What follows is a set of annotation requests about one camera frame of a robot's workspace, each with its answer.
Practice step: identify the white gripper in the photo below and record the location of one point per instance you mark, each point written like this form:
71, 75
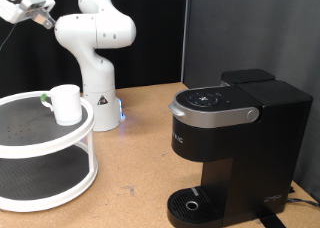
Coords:
11, 11

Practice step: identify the black Keurig coffee machine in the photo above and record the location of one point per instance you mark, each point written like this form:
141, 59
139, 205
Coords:
246, 154

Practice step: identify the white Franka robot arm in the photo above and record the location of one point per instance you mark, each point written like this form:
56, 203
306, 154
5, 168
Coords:
96, 31

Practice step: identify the black curtain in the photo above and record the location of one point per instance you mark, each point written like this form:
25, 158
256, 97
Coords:
153, 38

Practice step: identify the white two-tier turntable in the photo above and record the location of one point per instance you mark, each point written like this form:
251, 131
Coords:
40, 148

